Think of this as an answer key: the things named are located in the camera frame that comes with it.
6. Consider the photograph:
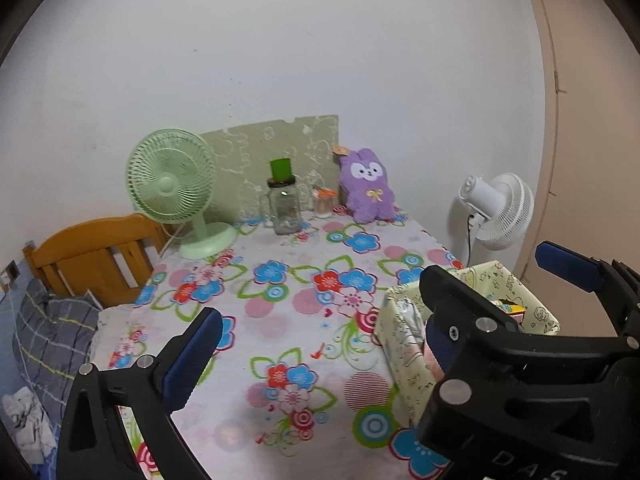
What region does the yellow patterned storage box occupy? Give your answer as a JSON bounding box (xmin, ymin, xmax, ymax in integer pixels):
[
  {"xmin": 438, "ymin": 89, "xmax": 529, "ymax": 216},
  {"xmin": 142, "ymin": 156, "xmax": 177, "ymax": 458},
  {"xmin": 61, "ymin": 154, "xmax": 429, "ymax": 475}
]
[{"xmin": 374, "ymin": 260, "xmax": 561, "ymax": 426}]

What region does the grey plaid pillow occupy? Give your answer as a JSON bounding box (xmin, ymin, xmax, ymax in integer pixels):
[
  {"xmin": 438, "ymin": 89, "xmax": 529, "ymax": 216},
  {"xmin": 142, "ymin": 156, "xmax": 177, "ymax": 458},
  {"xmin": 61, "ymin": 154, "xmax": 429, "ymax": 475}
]
[{"xmin": 12, "ymin": 277, "xmax": 103, "ymax": 396}]

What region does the glass jar with green lid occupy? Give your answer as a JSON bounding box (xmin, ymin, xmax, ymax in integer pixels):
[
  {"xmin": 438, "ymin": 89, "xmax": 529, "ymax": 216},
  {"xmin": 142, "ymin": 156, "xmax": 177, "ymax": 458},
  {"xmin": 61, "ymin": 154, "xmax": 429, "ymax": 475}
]
[{"xmin": 260, "ymin": 158, "xmax": 303, "ymax": 236}]

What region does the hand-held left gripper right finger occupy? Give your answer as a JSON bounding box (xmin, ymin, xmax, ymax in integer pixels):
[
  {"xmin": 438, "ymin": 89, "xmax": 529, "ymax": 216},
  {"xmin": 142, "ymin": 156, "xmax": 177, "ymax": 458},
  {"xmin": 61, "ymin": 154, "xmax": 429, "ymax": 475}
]
[{"xmin": 424, "ymin": 317, "xmax": 453, "ymax": 378}]

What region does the small jar with orange lid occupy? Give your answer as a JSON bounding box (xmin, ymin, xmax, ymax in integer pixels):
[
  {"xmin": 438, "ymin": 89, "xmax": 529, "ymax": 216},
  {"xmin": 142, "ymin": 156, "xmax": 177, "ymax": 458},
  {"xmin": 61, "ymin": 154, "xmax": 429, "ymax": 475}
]
[{"xmin": 312, "ymin": 187, "xmax": 337, "ymax": 218}]

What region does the yellow printed box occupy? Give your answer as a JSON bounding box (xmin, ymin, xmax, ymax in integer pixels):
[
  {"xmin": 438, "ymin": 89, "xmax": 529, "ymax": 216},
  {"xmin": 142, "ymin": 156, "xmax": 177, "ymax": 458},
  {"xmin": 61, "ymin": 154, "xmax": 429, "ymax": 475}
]
[{"xmin": 494, "ymin": 297, "xmax": 527, "ymax": 317}]

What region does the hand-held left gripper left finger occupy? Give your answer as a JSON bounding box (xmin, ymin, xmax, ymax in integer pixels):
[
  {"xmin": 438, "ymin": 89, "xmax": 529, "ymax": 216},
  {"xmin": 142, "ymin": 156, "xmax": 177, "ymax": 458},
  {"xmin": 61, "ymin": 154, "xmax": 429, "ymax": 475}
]
[{"xmin": 55, "ymin": 306, "xmax": 224, "ymax": 480}]

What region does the purple plush rabbit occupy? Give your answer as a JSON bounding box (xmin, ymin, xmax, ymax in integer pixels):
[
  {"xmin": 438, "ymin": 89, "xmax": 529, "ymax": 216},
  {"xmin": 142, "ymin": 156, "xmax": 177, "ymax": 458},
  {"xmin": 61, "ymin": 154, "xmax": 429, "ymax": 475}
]
[{"xmin": 332, "ymin": 146, "xmax": 397, "ymax": 223}]

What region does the beige door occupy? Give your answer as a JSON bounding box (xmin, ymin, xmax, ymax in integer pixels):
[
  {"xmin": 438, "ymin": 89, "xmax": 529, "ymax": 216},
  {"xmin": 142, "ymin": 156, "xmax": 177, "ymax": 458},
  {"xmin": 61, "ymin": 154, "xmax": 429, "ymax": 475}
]
[{"xmin": 517, "ymin": 0, "xmax": 640, "ymax": 341}]

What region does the green desk fan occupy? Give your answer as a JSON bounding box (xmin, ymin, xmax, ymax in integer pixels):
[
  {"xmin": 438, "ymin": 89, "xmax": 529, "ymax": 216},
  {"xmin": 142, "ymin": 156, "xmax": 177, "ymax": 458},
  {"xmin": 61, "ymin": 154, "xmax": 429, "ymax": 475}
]
[{"xmin": 125, "ymin": 128, "xmax": 238, "ymax": 261}]

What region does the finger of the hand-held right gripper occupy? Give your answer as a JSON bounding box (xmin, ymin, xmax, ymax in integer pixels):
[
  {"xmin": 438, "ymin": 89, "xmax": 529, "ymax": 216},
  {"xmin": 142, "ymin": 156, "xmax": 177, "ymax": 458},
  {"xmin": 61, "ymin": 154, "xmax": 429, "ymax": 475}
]
[
  {"xmin": 534, "ymin": 240, "xmax": 640, "ymax": 351},
  {"xmin": 417, "ymin": 264, "xmax": 621, "ymax": 441}
]

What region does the green patterned board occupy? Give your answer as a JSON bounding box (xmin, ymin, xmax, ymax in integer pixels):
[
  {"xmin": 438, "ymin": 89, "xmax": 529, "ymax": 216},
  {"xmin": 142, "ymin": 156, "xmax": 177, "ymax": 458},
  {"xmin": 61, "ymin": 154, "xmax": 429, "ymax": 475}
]
[{"xmin": 200, "ymin": 114, "xmax": 340, "ymax": 226}]

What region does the wooden headboard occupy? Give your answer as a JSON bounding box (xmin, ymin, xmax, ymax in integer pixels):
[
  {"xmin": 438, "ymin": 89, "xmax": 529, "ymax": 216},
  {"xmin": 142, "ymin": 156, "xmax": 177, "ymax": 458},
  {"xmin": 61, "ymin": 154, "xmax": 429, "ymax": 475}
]
[{"xmin": 22, "ymin": 212, "xmax": 171, "ymax": 308}]

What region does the crumpled white cloth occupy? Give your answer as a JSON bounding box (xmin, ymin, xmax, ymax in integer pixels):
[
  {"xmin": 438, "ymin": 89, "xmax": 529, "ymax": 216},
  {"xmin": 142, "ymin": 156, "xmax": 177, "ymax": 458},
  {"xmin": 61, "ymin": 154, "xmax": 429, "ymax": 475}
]
[{"xmin": 2, "ymin": 387, "xmax": 56, "ymax": 466}]

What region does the white fan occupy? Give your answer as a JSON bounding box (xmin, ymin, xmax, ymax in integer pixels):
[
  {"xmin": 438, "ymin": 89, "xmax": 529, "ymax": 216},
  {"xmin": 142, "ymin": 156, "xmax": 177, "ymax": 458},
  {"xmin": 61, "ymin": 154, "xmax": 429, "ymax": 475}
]
[{"xmin": 459, "ymin": 172, "xmax": 535, "ymax": 251}]

